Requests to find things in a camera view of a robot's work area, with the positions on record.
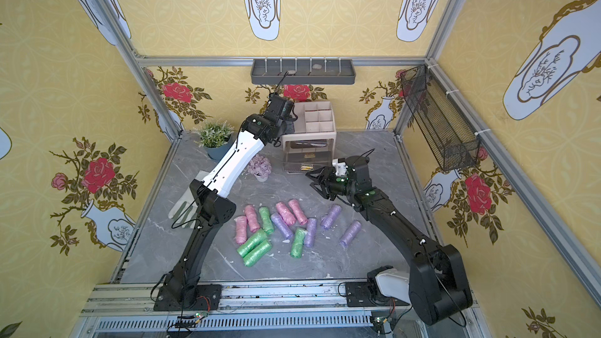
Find black wire mesh basket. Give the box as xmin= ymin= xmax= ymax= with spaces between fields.
xmin=399 ymin=66 xmax=480 ymax=172

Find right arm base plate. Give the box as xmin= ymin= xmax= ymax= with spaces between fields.
xmin=343 ymin=281 xmax=408 ymax=308

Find beige three-drawer organizer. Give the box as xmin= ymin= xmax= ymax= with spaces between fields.
xmin=281 ymin=101 xmax=337 ymax=152

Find purple flowers in white pot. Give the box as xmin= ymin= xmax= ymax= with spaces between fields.
xmin=247 ymin=154 xmax=272 ymax=182

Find white green work glove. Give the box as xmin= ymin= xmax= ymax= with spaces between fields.
xmin=168 ymin=171 xmax=209 ymax=229

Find green trash bag roll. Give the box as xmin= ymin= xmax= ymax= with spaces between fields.
xmin=290 ymin=228 xmax=307 ymax=259
xmin=244 ymin=240 xmax=272 ymax=267
xmin=259 ymin=206 xmax=275 ymax=236
xmin=237 ymin=228 xmax=268 ymax=258

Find gray wall shelf tray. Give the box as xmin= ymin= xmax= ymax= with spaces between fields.
xmin=250 ymin=57 xmax=357 ymax=85

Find pink trash bag roll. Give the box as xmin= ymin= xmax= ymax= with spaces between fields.
xmin=275 ymin=202 xmax=297 ymax=226
xmin=244 ymin=204 xmax=261 ymax=233
xmin=235 ymin=216 xmax=247 ymax=246
xmin=288 ymin=199 xmax=308 ymax=226

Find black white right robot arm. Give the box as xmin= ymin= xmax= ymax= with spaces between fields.
xmin=305 ymin=156 xmax=474 ymax=325

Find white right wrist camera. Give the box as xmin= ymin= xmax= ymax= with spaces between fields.
xmin=332 ymin=158 xmax=347 ymax=177

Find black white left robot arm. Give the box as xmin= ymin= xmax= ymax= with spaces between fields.
xmin=154 ymin=93 xmax=297 ymax=311

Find green plant in blue pot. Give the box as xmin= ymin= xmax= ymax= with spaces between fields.
xmin=193 ymin=121 xmax=234 ymax=161

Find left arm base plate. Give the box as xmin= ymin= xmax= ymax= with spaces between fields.
xmin=153 ymin=283 xmax=222 ymax=311

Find purple trash bag roll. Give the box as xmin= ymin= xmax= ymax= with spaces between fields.
xmin=339 ymin=220 xmax=362 ymax=249
xmin=321 ymin=203 xmax=342 ymax=230
xmin=304 ymin=218 xmax=317 ymax=248
xmin=270 ymin=213 xmax=294 ymax=239

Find aluminum front rail frame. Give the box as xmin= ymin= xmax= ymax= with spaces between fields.
xmin=71 ymin=279 xmax=491 ymax=337

